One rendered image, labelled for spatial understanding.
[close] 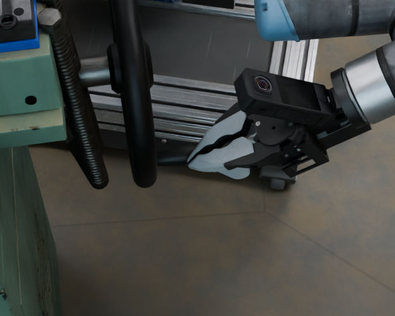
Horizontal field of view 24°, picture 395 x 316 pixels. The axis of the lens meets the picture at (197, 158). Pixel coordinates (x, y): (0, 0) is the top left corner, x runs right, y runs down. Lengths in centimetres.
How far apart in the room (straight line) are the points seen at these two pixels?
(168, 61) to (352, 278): 57
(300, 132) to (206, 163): 12
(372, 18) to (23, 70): 40
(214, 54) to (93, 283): 52
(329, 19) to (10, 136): 38
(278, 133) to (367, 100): 10
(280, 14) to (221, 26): 90
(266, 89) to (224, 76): 87
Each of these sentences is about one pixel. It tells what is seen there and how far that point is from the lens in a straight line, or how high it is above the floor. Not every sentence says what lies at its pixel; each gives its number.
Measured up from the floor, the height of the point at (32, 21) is 99.
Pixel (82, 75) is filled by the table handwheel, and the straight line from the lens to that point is 107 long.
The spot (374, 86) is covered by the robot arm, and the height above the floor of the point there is 87.
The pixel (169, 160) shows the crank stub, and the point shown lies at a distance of 110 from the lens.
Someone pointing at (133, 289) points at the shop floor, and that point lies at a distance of 183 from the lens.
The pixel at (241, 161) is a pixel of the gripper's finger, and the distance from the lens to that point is 104.
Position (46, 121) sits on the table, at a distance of 98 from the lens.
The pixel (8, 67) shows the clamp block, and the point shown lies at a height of 95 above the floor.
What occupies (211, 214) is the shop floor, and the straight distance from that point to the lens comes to 191.
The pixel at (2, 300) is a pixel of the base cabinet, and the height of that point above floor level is 69.
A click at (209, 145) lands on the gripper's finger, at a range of 107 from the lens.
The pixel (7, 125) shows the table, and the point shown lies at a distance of 98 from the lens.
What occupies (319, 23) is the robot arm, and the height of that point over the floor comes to 88.
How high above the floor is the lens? 165
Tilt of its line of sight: 56 degrees down
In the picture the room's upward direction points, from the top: straight up
